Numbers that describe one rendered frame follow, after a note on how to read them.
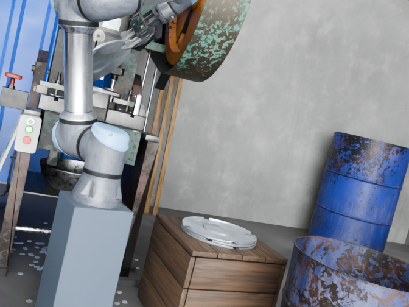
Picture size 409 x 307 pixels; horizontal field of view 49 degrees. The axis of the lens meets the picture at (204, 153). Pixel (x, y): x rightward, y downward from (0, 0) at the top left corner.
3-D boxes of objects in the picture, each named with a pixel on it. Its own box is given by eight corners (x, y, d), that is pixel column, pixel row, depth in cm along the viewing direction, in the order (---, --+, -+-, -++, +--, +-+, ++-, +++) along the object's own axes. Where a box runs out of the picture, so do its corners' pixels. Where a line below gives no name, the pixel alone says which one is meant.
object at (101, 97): (114, 126, 180) (122, 93, 179) (79, 119, 175) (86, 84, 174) (106, 120, 203) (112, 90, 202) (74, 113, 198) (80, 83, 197)
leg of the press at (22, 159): (6, 277, 174) (55, 44, 166) (-26, 274, 170) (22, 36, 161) (17, 209, 259) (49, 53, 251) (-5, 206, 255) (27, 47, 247)
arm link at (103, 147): (101, 175, 129) (111, 128, 128) (71, 162, 137) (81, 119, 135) (130, 175, 139) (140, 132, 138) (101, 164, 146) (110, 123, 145)
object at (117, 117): (143, 131, 200) (146, 117, 199) (36, 108, 183) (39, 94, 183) (131, 123, 227) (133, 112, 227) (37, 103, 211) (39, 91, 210)
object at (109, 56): (57, 70, 164) (56, 69, 164) (76, 92, 192) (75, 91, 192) (126, 31, 167) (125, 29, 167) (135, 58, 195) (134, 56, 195)
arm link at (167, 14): (170, 1, 172) (180, 19, 171) (160, 8, 174) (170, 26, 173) (162, -5, 165) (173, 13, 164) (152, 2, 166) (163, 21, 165)
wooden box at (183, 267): (264, 350, 165) (288, 259, 162) (168, 351, 149) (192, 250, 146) (218, 298, 201) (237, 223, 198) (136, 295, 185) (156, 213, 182)
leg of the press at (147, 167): (141, 287, 194) (190, 80, 185) (114, 285, 189) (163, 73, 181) (109, 221, 279) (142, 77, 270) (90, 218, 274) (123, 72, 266)
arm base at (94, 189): (128, 210, 136) (134, 178, 135) (78, 206, 128) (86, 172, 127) (111, 196, 149) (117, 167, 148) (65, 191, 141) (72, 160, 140)
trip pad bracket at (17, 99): (19, 140, 173) (30, 89, 171) (-8, 135, 169) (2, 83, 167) (20, 137, 178) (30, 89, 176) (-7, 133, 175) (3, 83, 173)
